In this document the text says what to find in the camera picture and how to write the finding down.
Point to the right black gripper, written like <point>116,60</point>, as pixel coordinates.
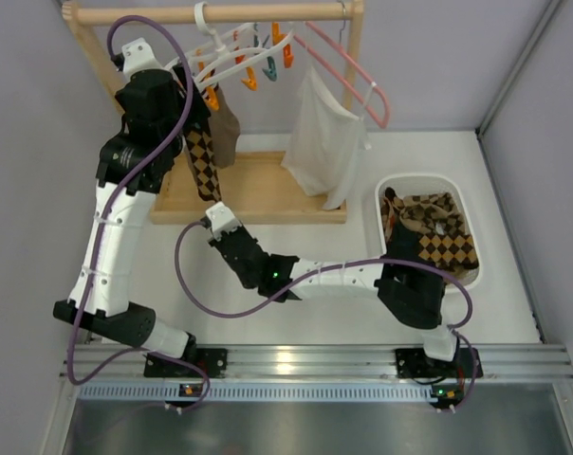
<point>405,244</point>

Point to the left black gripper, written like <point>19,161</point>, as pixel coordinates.
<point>192,100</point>

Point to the plain brown sock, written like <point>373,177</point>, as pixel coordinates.
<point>225,131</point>

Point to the dark brown argyle sock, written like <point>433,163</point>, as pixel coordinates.
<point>199,144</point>

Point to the white round clip hanger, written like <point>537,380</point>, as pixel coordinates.
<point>236,51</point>

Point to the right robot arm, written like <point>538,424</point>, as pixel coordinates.
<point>411,289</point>

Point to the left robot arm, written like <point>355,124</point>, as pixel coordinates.
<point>129,177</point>

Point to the pile of socks in basket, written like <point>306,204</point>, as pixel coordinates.
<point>428,227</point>

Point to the wooden clothes rack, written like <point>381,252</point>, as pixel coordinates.
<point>256,188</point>

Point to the white hanging garment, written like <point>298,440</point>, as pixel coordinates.
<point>322,153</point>

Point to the white plastic laundry basket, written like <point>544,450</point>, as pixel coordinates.
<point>406,184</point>

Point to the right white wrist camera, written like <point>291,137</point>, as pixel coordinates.
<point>220,219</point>

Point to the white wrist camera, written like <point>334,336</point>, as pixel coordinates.
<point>220,219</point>
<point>134,57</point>

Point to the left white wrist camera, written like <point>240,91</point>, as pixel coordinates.
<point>134,57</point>

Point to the aluminium mounting rail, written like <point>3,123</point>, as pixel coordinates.
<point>323,374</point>

